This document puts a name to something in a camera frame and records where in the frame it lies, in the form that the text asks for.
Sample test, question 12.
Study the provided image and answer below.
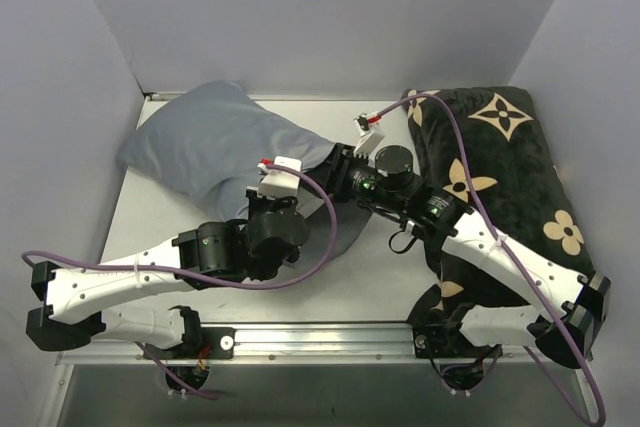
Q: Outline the grey pillowcase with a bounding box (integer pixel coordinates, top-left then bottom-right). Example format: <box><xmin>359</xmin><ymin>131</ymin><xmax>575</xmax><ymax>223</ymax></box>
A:
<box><xmin>117</xmin><ymin>79</ymin><xmax>374</xmax><ymax>258</ymax></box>

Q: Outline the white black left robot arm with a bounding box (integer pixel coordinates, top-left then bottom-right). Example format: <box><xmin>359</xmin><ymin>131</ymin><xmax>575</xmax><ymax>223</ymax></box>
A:
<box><xmin>26</xmin><ymin>188</ymin><xmax>310</xmax><ymax>359</ymax></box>

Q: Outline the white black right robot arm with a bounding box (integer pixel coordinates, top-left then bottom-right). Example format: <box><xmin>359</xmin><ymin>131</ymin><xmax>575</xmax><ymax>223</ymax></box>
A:
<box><xmin>311</xmin><ymin>144</ymin><xmax>611</xmax><ymax>369</ymax></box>

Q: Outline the black floral pattern cushion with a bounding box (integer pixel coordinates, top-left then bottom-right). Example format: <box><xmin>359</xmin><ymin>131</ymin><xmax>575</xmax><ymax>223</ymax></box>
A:
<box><xmin>399</xmin><ymin>86</ymin><xmax>600</xmax><ymax>328</ymax></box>

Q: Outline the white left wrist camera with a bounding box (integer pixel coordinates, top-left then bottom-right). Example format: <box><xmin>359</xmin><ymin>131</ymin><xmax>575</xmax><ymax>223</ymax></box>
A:
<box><xmin>257</xmin><ymin>156</ymin><xmax>302</xmax><ymax>199</ymax></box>

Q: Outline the aluminium front rail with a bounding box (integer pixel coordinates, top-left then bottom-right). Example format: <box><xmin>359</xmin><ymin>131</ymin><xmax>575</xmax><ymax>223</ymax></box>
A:
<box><xmin>54</xmin><ymin>324</ymin><xmax>594</xmax><ymax>367</ymax></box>

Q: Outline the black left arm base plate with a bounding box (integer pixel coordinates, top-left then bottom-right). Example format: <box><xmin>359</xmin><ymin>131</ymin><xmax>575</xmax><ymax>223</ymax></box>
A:
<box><xmin>143</xmin><ymin>326</ymin><xmax>236</xmax><ymax>361</ymax></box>

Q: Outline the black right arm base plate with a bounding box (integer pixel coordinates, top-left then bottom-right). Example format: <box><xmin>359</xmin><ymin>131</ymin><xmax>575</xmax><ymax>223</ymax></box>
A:
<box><xmin>412</xmin><ymin>324</ymin><xmax>498</xmax><ymax>360</ymax></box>

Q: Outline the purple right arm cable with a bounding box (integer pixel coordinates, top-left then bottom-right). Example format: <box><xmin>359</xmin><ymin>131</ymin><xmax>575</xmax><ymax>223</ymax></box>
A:
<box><xmin>377</xmin><ymin>91</ymin><xmax>607</xmax><ymax>426</ymax></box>

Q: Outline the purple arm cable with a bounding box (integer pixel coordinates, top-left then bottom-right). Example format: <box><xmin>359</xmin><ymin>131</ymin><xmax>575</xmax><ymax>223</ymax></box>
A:
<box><xmin>20</xmin><ymin>161</ymin><xmax>339</xmax><ymax>292</ymax></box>
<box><xmin>377</xmin><ymin>91</ymin><xmax>607</xmax><ymax>426</ymax></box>

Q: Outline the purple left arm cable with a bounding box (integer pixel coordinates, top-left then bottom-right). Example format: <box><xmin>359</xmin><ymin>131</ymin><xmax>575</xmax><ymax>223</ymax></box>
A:
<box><xmin>20</xmin><ymin>161</ymin><xmax>339</xmax><ymax>292</ymax></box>

